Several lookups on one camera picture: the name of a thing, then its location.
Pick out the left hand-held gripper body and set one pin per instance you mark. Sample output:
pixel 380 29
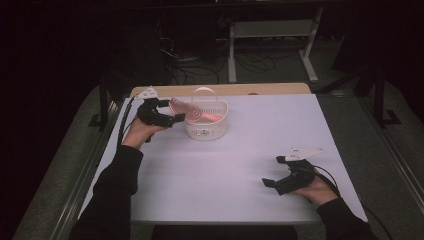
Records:
pixel 151 113

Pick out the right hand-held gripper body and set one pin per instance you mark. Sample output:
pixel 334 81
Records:
pixel 296 178

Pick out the pink hairbrush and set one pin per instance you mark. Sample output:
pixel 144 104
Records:
pixel 186 110

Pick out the white plastic basket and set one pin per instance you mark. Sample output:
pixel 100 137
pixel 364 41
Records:
pixel 205 128

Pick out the person's left hand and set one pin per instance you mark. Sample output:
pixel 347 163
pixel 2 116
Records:
pixel 138 135

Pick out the person's right hand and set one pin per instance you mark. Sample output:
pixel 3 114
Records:
pixel 318 193

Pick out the black metal stand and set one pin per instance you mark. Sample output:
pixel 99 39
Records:
pixel 380 100
pixel 103 106

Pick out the wooden table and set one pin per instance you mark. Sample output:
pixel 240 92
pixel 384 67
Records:
pixel 253 89

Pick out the white metal desk frame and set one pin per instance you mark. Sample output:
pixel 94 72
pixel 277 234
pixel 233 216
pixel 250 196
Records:
pixel 271 29

